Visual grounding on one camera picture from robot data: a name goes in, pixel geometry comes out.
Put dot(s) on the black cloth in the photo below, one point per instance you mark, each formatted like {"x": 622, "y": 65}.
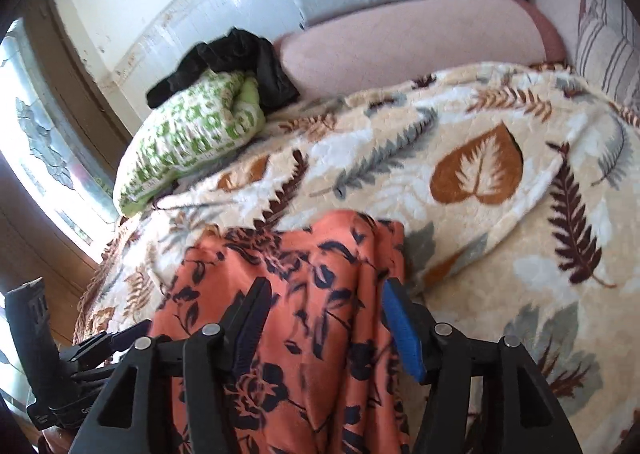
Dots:
{"x": 235, "y": 51}

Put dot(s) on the wooden framed glass window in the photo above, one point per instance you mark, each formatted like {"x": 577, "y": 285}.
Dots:
{"x": 45, "y": 143}

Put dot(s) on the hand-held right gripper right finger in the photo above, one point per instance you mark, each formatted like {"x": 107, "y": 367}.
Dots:
{"x": 402, "y": 329}

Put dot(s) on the striped pillow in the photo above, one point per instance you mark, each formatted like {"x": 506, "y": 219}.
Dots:
{"x": 610, "y": 43}

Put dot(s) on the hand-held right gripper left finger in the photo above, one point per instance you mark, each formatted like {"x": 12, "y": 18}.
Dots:
{"x": 250, "y": 319}

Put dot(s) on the orange floral cloth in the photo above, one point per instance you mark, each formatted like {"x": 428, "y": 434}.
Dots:
{"x": 310, "y": 284}

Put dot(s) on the leaf print fleece blanket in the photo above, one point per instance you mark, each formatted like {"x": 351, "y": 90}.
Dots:
{"x": 500, "y": 234}

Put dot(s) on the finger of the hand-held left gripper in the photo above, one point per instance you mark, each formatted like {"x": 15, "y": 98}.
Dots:
{"x": 107, "y": 339}

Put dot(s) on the green white patterned cloth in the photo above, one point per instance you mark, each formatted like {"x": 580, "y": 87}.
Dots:
{"x": 185, "y": 133}

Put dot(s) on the pink bolster pillow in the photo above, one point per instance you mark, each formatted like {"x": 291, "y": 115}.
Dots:
{"x": 400, "y": 43}

